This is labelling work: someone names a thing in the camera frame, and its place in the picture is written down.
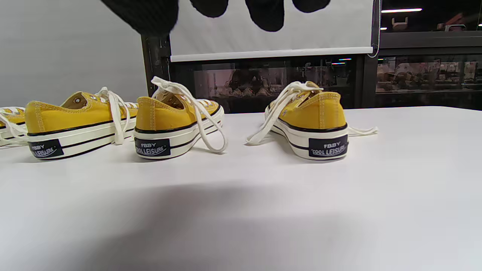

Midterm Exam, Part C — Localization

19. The person's right hand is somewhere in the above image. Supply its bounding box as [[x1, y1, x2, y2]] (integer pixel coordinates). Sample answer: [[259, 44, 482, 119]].
[[101, 0, 331, 35]]

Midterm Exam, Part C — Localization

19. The white blind cord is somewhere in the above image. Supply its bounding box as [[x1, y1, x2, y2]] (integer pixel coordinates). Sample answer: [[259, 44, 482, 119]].
[[367, 0, 380, 59]]

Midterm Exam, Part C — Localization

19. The black window post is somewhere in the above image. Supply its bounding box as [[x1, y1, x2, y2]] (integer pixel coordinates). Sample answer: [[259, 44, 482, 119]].
[[141, 34, 172, 97], [353, 0, 381, 110]]

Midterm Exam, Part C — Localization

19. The yellow canvas shoe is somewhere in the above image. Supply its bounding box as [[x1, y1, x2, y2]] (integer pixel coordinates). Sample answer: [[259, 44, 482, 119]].
[[264, 81, 349, 161], [25, 90, 139, 160], [0, 107, 29, 147], [134, 88, 225, 160]]

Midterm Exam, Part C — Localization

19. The white roller blind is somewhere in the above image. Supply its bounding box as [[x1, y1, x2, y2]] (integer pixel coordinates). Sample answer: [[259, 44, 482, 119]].
[[0, 0, 148, 108], [169, 0, 374, 62]]

